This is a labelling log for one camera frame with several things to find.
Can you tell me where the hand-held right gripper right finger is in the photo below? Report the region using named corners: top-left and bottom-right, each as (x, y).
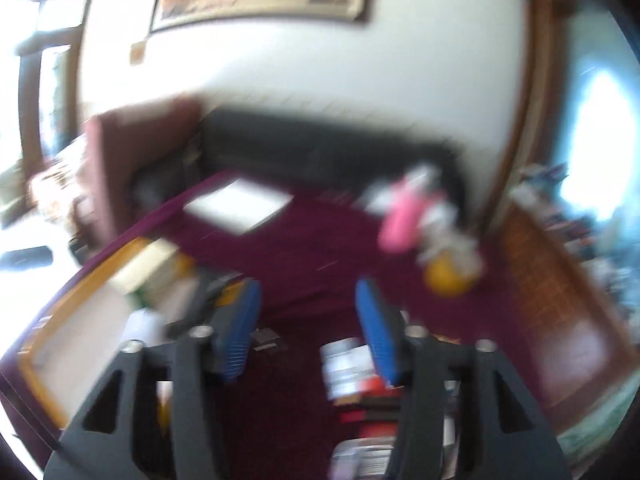
top-left (354, 277), bottom-right (573, 480)

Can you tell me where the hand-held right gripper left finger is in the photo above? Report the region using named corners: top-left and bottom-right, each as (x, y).
top-left (45, 279), bottom-right (264, 480)

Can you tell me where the blue and white box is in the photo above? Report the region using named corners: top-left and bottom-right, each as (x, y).
top-left (319, 339), bottom-right (392, 402)

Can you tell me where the yellow tape roll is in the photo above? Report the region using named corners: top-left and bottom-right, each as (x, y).
top-left (423, 251), bottom-right (477, 297)

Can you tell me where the red packet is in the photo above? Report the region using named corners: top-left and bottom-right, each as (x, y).
top-left (339, 381), bottom-right (402, 437)

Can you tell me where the maroon cloth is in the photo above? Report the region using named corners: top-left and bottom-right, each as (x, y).
top-left (0, 169), bottom-right (551, 480)

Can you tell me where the small white bottle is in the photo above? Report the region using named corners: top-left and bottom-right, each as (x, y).
top-left (124, 309), bottom-right (167, 347)

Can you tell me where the pink bottle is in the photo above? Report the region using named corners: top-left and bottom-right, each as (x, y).
top-left (376, 179), bottom-right (434, 254)

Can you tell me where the cream and green box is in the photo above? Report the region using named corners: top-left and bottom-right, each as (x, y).
top-left (111, 239), bottom-right (182, 297)

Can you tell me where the white spray bottle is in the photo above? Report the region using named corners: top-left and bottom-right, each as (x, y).
top-left (409, 160), bottom-right (484, 272)

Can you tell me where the white paper sheet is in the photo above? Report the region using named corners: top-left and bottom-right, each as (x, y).
top-left (181, 176), bottom-right (294, 237)

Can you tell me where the yellow tray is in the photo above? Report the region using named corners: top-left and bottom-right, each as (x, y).
top-left (19, 236), bottom-right (202, 432)

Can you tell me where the black sofa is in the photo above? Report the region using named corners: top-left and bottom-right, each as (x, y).
top-left (132, 106), bottom-right (467, 241)

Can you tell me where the maroon cushion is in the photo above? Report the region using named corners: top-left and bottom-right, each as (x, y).
top-left (81, 99), bottom-right (204, 247)

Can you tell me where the window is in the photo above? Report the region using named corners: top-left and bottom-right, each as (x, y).
top-left (0, 0), bottom-right (97, 232)

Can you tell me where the wooden door frame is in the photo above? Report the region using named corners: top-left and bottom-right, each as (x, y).
top-left (479, 0), bottom-right (557, 242)

